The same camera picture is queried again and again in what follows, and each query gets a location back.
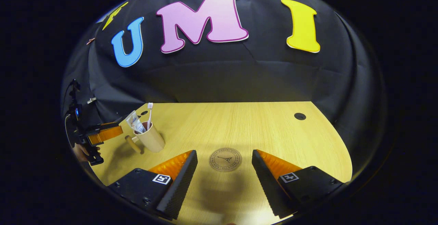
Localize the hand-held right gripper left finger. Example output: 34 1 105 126
108 150 198 220

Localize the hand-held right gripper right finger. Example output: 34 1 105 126
252 149 344 218

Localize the white toothpaste tube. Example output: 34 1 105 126
126 111 147 135

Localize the beige cup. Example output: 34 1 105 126
124 121 166 153

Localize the wooden desktop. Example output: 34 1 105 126
91 102 353 225

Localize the black backdrop cloth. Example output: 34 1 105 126
61 0 387 184

